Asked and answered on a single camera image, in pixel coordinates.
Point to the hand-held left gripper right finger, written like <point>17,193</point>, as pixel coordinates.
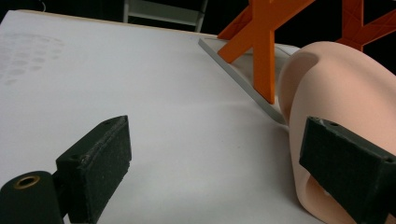
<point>348,165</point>

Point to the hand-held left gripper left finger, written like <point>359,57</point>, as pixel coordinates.
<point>96,168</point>

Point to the pink foam slipper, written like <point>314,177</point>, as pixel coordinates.
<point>342,93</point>

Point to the white and orange shoe rack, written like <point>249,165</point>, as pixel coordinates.
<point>263,62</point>

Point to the grey metal stand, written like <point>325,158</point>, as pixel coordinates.
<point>162,14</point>

